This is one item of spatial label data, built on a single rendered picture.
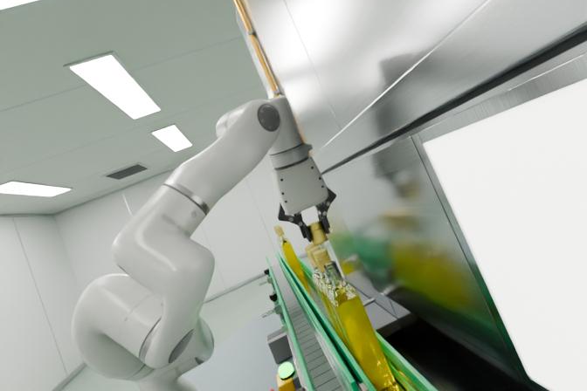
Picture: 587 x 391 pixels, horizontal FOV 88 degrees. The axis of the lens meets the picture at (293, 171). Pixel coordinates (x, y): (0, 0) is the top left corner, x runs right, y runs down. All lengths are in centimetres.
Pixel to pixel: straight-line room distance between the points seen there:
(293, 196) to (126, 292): 32
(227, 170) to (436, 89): 30
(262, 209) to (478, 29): 627
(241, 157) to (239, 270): 616
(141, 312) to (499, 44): 53
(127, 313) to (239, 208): 601
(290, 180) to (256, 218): 589
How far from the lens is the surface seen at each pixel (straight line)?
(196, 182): 48
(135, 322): 53
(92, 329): 59
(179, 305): 46
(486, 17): 33
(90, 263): 723
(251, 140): 48
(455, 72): 36
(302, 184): 61
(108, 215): 706
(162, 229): 47
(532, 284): 41
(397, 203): 54
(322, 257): 72
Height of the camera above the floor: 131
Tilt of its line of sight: 4 degrees up
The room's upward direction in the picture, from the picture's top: 23 degrees counter-clockwise
